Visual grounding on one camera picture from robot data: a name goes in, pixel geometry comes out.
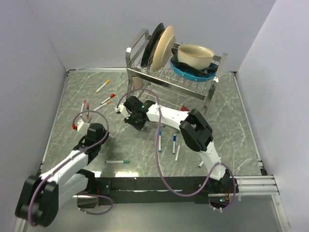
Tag light blue cap marker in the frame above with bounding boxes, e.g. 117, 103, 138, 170
158, 131, 162, 152

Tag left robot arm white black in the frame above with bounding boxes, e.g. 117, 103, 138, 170
15, 123, 109, 227

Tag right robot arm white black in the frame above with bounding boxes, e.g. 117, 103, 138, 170
115, 96, 238, 194

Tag pink cup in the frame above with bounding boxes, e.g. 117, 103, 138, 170
131, 76, 144, 90

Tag red cap marker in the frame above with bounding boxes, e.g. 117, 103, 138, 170
100, 93, 116, 105

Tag orange cap marker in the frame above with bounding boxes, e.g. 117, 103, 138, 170
93, 100, 111, 112

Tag dark red marker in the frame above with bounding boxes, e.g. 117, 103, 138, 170
86, 101, 90, 119

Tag stainless steel dish rack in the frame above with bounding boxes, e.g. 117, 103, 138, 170
126, 29, 227, 113

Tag pink cap marker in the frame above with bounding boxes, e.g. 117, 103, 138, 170
79, 99, 86, 117

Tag yellow cap marker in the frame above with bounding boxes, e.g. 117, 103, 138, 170
96, 80, 110, 93

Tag dark blue cap marker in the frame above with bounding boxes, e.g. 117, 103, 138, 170
172, 134, 177, 155

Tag red bowl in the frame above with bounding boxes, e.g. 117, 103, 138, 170
181, 106, 189, 112

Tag black plate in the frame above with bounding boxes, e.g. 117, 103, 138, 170
141, 23, 165, 67

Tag grey cap marker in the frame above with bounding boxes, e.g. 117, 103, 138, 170
175, 141, 182, 162

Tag black base beam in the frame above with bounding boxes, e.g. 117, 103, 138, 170
84, 177, 239, 204

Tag blue dotted dish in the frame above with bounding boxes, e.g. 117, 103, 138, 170
170, 62, 216, 82

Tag beige plate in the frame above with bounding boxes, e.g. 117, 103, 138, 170
152, 26, 175, 72

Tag cream ceramic bowl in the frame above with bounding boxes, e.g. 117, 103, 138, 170
177, 44, 215, 71

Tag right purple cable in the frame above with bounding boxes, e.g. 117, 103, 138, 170
116, 88, 237, 211

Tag aluminium rail frame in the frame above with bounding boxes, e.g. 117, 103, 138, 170
235, 175, 279, 195

